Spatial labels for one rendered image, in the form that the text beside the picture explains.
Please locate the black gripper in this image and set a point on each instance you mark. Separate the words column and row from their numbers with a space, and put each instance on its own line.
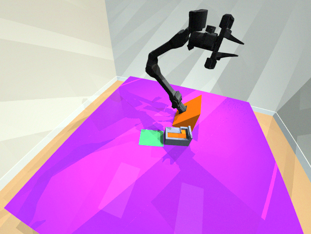
column 225, row 25

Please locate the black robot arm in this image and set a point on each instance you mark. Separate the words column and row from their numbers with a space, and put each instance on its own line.
column 197, row 21

